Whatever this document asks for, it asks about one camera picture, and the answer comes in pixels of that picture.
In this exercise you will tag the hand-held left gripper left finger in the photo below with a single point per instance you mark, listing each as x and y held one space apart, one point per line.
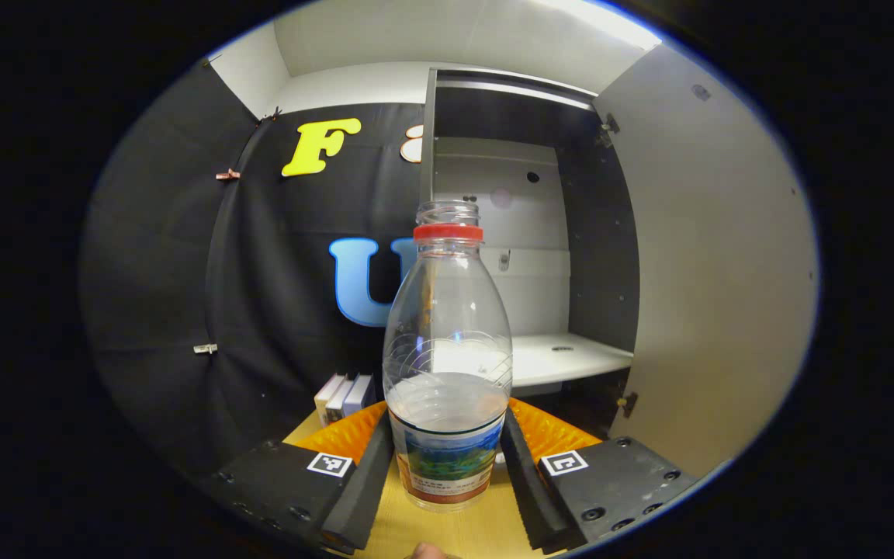
358 489

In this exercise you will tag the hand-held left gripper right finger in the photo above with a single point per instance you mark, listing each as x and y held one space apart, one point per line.
528 489

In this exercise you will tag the dark grey cabinet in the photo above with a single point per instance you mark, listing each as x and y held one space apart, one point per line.
602 256

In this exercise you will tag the beige cabinet door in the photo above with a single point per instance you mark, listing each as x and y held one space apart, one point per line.
719 272

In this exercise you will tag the book with white spine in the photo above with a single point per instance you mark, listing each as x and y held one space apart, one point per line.
341 397

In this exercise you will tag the white clip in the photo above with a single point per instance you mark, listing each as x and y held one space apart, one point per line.
205 348

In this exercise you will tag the black backdrop cloth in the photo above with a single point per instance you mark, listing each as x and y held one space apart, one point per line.
160 272

